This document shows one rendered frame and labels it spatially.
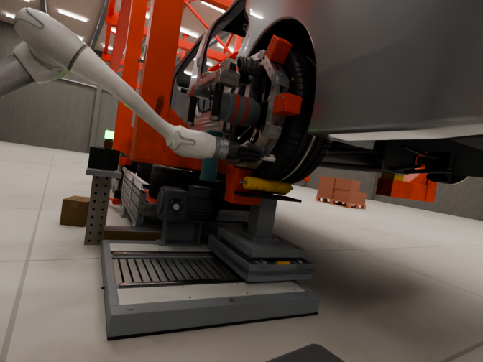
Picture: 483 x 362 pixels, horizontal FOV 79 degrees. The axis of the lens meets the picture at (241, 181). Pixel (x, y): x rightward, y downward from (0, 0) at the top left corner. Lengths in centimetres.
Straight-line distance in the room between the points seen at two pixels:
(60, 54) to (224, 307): 97
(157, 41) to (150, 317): 141
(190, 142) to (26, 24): 57
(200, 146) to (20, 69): 63
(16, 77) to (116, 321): 84
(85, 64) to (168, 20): 92
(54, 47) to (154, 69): 82
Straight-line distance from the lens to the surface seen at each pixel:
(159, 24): 190
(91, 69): 108
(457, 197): 1397
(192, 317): 111
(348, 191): 772
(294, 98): 120
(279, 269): 140
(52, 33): 110
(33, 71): 124
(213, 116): 121
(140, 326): 107
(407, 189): 317
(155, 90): 180
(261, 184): 136
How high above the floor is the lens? 57
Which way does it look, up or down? 2 degrees down
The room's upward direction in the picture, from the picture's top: 9 degrees clockwise
